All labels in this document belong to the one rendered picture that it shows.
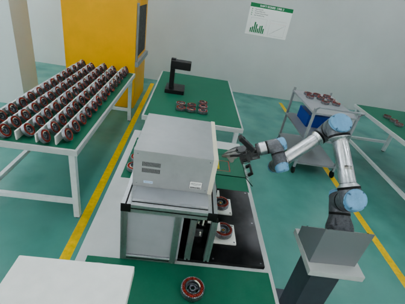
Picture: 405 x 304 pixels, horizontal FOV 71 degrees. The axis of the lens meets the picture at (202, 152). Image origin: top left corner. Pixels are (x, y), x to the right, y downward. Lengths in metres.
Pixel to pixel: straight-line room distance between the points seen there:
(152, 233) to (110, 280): 0.53
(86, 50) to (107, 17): 0.63
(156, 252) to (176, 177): 0.41
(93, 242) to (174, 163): 0.64
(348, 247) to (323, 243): 0.15
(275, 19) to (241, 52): 0.93
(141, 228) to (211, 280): 0.44
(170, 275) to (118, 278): 0.60
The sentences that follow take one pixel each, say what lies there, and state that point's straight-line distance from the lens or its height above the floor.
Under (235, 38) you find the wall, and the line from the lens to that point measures 6.62.
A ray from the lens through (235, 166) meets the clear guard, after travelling 1.79.
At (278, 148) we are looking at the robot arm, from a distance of 1.61.
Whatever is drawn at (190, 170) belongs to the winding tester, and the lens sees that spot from 1.34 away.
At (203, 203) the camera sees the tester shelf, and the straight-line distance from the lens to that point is 1.36.
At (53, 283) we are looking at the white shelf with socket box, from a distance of 0.98.
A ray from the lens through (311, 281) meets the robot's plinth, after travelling 2.00.
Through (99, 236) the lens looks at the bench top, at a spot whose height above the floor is 0.75.
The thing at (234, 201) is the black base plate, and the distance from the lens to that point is 1.98.
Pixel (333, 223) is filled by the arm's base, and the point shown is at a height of 0.97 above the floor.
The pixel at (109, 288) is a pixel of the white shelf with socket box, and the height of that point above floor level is 1.21.
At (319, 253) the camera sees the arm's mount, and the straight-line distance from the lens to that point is 1.79.
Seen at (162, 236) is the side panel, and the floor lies 0.92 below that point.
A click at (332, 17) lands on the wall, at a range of 7.09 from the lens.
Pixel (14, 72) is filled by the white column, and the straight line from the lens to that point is 5.08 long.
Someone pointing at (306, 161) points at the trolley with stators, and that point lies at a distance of 4.10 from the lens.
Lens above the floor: 1.99
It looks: 30 degrees down
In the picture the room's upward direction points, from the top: 10 degrees clockwise
